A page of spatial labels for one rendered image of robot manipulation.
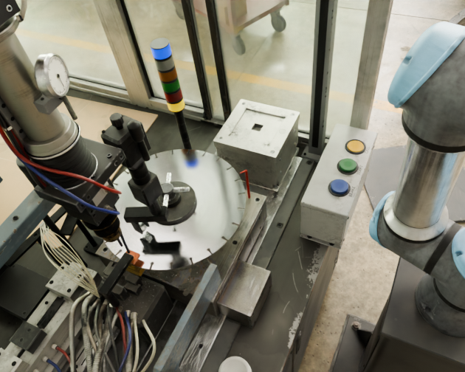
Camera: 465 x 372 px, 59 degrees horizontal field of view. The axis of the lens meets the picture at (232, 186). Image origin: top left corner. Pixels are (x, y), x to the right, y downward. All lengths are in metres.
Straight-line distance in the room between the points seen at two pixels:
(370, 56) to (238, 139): 0.38
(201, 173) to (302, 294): 0.37
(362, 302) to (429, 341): 0.85
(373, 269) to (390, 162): 0.62
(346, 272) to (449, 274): 1.04
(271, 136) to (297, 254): 0.31
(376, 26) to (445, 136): 0.46
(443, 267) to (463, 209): 1.30
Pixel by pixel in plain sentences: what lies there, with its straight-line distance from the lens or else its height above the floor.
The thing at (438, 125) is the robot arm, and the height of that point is 1.30.
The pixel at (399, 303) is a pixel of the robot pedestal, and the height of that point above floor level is 0.75.
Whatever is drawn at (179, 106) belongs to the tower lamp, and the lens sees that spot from 1.11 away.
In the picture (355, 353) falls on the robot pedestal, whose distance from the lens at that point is 1.76.
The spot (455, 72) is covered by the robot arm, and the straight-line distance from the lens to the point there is 0.54.
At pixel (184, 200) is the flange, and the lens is 0.92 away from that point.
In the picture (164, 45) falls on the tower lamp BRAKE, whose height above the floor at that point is 1.16.
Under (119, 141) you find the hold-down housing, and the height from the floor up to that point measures 1.25.
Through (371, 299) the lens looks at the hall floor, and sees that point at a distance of 1.86.
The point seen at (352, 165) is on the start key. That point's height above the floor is 0.91.
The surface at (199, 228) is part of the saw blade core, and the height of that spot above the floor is 0.95.
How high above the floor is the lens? 1.68
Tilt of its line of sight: 51 degrees down
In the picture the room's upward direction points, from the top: 10 degrees counter-clockwise
